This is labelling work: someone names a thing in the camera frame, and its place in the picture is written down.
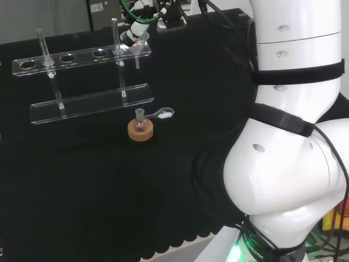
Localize clear acrylic funnel stand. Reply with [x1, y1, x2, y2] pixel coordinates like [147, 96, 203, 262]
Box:
[12, 17, 155, 126]

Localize clear glass weighing funnel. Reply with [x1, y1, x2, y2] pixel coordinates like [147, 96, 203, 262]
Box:
[144, 107, 175, 120]

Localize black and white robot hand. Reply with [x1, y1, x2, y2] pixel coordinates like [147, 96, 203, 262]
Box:
[119, 0, 191, 47]

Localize clear plastic funnel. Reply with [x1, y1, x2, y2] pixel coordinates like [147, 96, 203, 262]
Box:
[121, 30, 150, 69]

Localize cork ring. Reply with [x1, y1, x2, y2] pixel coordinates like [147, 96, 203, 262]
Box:
[127, 118, 155, 142]

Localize dark grey cabinet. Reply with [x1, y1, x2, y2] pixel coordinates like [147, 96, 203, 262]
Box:
[86, 0, 124, 31]

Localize small round-bottom glass flask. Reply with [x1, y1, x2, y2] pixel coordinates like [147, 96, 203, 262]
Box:
[133, 108, 149, 134]

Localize yellow stop button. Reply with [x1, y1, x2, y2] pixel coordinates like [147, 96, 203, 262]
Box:
[321, 211, 339, 233]

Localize black bench cloth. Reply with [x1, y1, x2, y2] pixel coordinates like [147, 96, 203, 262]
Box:
[0, 8, 349, 260]

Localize pale board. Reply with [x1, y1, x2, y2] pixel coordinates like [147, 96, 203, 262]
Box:
[0, 0, 91, 45]

